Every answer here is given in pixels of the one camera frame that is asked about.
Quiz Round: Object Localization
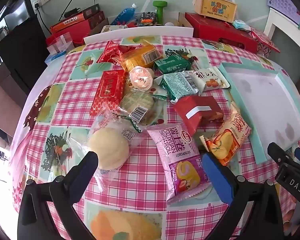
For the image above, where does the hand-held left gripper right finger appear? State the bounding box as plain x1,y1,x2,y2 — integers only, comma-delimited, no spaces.
202,152,283,240

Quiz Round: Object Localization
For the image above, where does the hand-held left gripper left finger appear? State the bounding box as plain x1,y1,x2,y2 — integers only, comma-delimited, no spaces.
17,151,99,240

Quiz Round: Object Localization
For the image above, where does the clear packet with white bun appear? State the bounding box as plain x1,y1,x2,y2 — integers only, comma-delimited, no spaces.
70,112,147,190

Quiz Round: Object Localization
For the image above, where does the yellow cake roll packet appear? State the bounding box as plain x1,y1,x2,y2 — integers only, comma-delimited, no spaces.
199,102,252,167

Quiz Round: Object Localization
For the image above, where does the pink cake roll packet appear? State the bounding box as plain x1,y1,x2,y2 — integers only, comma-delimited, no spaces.
146,124,212,204

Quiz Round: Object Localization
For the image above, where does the teal tray with white inside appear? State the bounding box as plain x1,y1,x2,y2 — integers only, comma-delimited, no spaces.
218,62,300,165

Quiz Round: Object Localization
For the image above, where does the red packet with white stripe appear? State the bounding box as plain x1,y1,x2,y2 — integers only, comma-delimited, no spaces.
173,95,224,137

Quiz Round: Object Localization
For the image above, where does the red gold-patterned snack packet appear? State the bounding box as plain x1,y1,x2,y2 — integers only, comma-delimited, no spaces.
89,70,128,117

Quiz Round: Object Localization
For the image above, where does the clear packet with green cake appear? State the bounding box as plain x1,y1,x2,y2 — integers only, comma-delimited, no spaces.
115,89,170,133

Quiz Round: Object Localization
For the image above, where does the white packet with fruit print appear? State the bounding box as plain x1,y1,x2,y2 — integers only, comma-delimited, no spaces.
187,67,229,92

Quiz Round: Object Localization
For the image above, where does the light green snack packet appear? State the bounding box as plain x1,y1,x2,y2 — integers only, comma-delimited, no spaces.
157,72,199,103

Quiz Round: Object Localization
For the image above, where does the pale yellow snack packet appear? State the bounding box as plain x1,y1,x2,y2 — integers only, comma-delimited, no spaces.
129,66,155,90

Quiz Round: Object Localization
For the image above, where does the shiny red pointed snack packet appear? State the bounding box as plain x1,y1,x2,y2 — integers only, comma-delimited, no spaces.
97,41,127,64

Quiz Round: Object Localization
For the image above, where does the orange snack packet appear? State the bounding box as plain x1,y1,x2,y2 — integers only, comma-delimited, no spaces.
112,44,163,72

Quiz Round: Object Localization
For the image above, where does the dark green snack packet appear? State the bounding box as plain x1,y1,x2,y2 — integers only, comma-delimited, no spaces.
154,54,193,74

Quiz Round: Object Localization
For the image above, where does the light blue box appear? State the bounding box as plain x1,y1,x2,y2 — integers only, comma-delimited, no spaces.
44,51,67,65

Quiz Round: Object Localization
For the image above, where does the red patterned gift box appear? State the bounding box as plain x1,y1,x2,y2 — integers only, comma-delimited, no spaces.
250,29,281,58

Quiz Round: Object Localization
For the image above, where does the clear plastic box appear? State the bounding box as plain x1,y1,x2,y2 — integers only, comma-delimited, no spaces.
46,33,74,55

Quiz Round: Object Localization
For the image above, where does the white desk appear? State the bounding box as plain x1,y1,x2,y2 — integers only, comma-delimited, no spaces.
264,7,300,63

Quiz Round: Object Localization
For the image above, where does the bright red box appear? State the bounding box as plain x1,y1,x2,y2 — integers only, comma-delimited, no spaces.
46,21,92,47

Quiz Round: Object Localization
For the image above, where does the blue face mask pack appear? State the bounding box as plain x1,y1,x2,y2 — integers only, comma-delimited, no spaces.
232,19,252,32

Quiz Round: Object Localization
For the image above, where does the black cabinet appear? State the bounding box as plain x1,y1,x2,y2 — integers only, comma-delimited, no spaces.
0,12,52,95

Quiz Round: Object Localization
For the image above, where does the small white printed box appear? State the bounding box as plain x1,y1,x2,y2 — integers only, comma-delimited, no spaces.
100,25,120,33

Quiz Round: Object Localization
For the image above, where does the large red gift box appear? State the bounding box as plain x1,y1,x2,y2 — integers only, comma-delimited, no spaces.
185,12,258,53

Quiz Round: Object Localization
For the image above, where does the white storage box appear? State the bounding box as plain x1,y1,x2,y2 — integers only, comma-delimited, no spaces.
83,26,194,46

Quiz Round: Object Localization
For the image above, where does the orange box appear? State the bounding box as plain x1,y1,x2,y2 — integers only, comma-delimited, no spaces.
50,14,87,33

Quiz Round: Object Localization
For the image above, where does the dark red gift box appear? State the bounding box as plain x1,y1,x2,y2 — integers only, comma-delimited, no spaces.
87,11,109,30

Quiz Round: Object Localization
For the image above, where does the blue liquid bottle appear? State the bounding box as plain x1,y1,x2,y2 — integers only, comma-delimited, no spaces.
112,4,138,27

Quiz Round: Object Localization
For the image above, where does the black gift box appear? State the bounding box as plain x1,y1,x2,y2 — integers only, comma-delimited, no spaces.
77,4,100,18

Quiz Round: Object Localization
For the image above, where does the dark colourful snack bag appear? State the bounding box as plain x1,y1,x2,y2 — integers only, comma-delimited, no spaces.
140,11,158,27

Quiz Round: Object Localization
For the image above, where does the green dumbbell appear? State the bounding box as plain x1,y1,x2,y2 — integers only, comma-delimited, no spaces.
153,1,168,25

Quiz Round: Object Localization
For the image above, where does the yellow gift box with handle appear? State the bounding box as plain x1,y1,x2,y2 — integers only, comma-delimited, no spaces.
192,0,238,23

